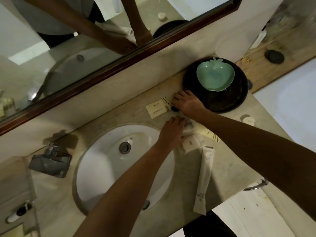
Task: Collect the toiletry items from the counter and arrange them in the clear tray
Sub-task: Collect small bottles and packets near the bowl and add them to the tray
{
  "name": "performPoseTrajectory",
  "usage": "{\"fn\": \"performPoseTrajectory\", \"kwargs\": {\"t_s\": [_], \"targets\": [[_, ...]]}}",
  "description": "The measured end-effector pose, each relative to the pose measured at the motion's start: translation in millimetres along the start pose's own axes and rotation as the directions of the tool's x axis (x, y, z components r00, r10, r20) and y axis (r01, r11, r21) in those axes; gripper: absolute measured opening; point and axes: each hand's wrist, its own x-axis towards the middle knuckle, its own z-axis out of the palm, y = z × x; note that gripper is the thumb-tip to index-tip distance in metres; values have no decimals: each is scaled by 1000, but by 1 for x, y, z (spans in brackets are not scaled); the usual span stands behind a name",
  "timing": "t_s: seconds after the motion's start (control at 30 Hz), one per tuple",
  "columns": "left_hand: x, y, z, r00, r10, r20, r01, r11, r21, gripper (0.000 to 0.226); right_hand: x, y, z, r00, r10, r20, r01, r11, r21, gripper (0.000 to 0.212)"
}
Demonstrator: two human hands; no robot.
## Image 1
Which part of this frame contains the person's left hand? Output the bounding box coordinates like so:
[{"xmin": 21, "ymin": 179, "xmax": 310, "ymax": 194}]
[{"xmin": 156, "ymin": 116, "xmax": 186, "ymax": 154}]

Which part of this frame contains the person's right hand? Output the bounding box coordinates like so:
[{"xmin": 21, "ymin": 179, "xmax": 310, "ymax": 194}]
[{"xmin": 172, "ymin": 90, "xmax": 210, "ymax": 122}]

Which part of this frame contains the small square white packet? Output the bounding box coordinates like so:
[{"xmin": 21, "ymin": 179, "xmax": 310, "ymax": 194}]
[{"xmin": 175, "ymin": 135, "xmax": 202, "ymax": 156}]

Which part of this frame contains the long white toothbrush packet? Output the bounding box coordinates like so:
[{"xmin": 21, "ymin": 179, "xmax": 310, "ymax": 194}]
[{"xmin": 193, "ymin": 146, "xmax": 215, "ymax": 216}]

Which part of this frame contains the round white soap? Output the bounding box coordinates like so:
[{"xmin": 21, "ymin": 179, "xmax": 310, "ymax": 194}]
[{"xmin": 241, "ymin": 115, "xmax": 255, "ymax": 126}]

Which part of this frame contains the transparent tray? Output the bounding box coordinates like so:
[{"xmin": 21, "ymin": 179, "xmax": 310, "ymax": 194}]
[{"xmin": 0, "ymin": 155, "xmax": 40, "ymax": 237}]

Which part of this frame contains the person's left forearm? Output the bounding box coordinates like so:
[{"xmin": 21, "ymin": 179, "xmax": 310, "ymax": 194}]
[{"xmin": 73, "ymin": 144, "xmax": 173, "ymax": 237}]

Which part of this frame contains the person's right forearm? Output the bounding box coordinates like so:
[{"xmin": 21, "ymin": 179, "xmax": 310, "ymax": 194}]
[{"xmin": 196, "ymin": 110, "xmax": 316, "ymax": 221}]

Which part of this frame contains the black round bowl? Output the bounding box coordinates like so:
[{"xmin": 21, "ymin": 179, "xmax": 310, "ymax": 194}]
[{"xmin": 182, "ymin": 59, "xmax": 249, "ymax": 114}]

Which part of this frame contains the green apple-shaped dish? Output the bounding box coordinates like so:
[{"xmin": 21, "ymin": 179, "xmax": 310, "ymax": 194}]
[{"xmin": 196, "ymin": 56, "xmax": 235, "ymax": 92}]

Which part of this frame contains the white sink basin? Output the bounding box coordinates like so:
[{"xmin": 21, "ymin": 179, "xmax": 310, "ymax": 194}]
[{"xmin": 72, "ymin": 123, "xmax": 176, "ymax": 216}]

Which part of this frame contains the white hanging towel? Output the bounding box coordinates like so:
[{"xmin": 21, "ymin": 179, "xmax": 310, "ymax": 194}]
[{"xmin": 215, "ymin": 0, "xmax": 286, "ymax": 63}]

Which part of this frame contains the white bottle with black cap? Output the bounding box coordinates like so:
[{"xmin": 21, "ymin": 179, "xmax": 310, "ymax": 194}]
[{"xmin": 249, "ymin": 24, "xmax": 268, "ymax": 50}]

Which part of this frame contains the dark round stopper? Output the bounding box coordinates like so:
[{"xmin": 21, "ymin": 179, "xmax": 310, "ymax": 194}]
[{"xmin": 264, "ymin": 49, "xmax": 285, "ymax": 64}]

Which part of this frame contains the white bathtub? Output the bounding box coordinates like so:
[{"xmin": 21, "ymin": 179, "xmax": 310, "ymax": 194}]
[{"xmin": 253, "ymin": 56, "xmax": 316, "ymax": 153}]

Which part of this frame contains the brown stone bathtub ledge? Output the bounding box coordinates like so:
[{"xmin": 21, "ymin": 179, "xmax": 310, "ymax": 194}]
[{"xmin": 234, "ymin": 12, "xmax": 316, "ymax": 93}]

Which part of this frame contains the chrome square faucet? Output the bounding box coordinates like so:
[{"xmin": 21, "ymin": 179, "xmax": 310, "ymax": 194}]
[{"xmin": 28, "ymin": 142, "xmax": 72, "ymax": 178}]

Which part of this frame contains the wooden framed mirror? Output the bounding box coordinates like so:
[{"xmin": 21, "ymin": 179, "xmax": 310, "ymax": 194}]
[{"xmin": 0, "ymin": 0, "xmax": 244, "ymax": 136}]

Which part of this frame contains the chrome towel ring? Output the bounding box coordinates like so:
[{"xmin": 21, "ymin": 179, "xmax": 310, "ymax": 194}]
[{"xmin": 243, "ymin": 179, "xmax": 269, "ymax": 191}]

